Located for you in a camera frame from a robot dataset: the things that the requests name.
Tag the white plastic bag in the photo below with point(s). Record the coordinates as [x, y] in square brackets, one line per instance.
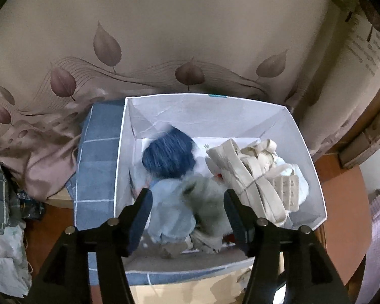
[3, 259]

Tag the dark blue printed bag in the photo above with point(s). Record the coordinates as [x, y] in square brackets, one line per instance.
[31, 205]

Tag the grey plaid blanket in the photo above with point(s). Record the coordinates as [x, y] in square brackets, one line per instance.
[0, 196]

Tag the navy speckled underwear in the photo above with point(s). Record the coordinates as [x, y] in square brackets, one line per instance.
[169, 152]

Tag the white cardboard box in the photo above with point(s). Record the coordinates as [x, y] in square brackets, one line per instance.
[209, 120]

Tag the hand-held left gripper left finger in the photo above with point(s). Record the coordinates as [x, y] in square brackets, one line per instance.
[141, 215]

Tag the cream bra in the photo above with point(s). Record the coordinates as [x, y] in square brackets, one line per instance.
[247, 177]

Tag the leaf print beige cloth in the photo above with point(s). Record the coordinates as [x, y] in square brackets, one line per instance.
[177, 31]

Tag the large printed cardboard box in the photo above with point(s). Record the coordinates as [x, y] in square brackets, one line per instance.
[367, 79]

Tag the grey green underwear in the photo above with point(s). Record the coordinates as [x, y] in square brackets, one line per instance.
[209, 202]

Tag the round wooden table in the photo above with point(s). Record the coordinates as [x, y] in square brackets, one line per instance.
[342, 215]

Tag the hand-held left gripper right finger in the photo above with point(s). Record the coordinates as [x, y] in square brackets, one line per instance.
[233, 218]

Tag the blue checked cover cloth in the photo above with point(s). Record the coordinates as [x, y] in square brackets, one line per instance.
[98, 164]

